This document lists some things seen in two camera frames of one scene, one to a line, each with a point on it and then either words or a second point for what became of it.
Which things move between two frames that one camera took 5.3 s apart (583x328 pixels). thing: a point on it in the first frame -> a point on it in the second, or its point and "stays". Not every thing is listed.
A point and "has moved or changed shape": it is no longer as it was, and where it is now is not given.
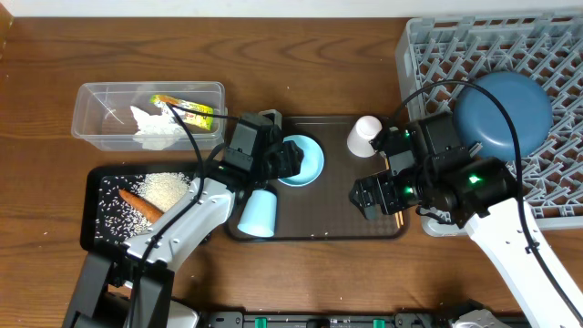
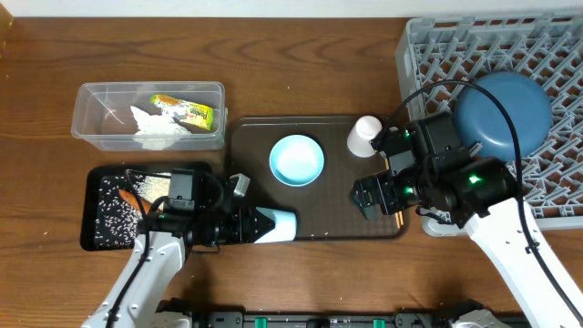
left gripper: (291, 158) -> (248, 225)
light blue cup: (259, 216) has moved or changed shape
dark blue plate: (480, 120) stays
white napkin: (157, 131) stays
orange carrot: (141, 205) stays
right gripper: (383, 181) stays
